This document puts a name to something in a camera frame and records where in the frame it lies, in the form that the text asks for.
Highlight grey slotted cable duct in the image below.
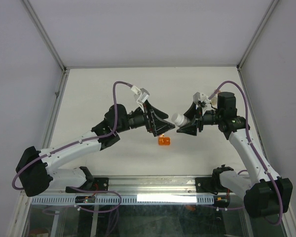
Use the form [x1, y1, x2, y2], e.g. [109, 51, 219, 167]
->
[31, 194, 214, 206]

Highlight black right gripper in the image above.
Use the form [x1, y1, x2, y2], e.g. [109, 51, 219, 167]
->
[176, 101, 222, 136]

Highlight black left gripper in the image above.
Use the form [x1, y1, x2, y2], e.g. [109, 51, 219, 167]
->
[115, 100, 175, 136]

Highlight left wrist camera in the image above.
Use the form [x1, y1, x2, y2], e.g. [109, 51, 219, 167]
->
[131, 85, 150, 107]

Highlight orange pill organizer box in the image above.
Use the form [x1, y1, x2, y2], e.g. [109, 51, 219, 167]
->
[158, 134, 171, 146]

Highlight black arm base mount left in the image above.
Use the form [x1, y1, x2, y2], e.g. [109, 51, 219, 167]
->
[78, 176, 109, 193]

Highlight clear bottle orange pills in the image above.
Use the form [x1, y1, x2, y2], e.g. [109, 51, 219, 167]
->
[210, 90, 221, 105]

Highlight white cap pill bottle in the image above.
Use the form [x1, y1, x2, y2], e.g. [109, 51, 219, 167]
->
[171, 113, 190, 127]

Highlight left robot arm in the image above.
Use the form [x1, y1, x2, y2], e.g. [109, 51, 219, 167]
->
[16, 101, 175, 197]

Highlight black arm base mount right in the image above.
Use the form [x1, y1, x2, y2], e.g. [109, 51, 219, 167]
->
[195, 175, 233, 195]

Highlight aluminium frame rail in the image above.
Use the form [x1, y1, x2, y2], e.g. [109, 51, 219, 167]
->
[21, 174, 287, 196]

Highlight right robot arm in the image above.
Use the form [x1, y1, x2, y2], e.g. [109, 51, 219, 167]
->
[171, 92, 293, 218]

